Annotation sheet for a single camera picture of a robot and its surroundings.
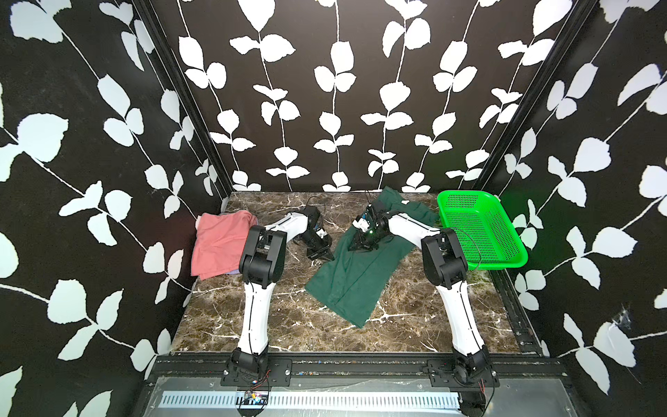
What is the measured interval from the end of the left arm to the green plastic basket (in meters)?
0.48

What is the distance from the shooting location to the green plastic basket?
977 mm

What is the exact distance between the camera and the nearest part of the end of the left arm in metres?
0.90
